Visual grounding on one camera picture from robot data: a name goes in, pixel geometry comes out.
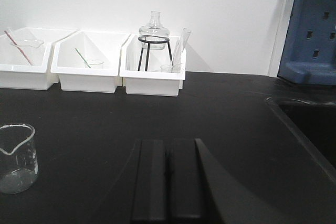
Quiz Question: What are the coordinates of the green striped stirring rod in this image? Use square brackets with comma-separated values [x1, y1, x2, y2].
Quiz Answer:
[75, 48, 91, 69]

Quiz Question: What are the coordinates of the middle white storage bin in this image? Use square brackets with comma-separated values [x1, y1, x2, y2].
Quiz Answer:
[51, 30, 130, 93]

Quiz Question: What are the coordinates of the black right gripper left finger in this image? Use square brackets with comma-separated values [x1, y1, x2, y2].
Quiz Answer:
[131, 140, 166, 221]

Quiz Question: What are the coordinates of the clear glass test tube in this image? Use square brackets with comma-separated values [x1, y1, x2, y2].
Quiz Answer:
[171, 28, 191, 73]

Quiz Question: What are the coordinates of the clear glass beaker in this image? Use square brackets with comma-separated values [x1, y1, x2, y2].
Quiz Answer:
[1, 124, 39, 194]

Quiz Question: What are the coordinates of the white storage bin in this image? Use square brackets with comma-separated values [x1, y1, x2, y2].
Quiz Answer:
[119, 34, 187, 97]
[1, 27, 75, 90]
[51, 30, 130, 93]

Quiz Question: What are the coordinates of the small beaker in middle bin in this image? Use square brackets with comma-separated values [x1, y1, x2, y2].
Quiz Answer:
[84, 60, 104, 69]

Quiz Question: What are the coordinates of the right white storage bin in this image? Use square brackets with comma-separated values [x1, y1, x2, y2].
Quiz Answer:
[119, 34, 187, 97]

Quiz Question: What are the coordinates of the black wire tripod stand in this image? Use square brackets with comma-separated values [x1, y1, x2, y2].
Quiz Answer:
[138, 35, 173, 71]

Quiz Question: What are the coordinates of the black lab sink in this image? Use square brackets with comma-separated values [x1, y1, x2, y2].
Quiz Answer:
[266, 97, 335, 177]

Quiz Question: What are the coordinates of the left white storage bin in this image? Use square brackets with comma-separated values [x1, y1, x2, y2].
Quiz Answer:
[1, 27, 75, 90]

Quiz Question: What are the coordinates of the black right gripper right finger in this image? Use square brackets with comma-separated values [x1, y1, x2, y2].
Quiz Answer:
[169, 139, 204, 220]

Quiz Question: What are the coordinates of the red striped stirring rod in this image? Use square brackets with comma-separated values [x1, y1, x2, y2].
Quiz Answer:
[4, 30, 33, 66]

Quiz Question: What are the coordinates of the blue drying rack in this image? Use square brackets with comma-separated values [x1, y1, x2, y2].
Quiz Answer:
[278, 0, 335, 86]

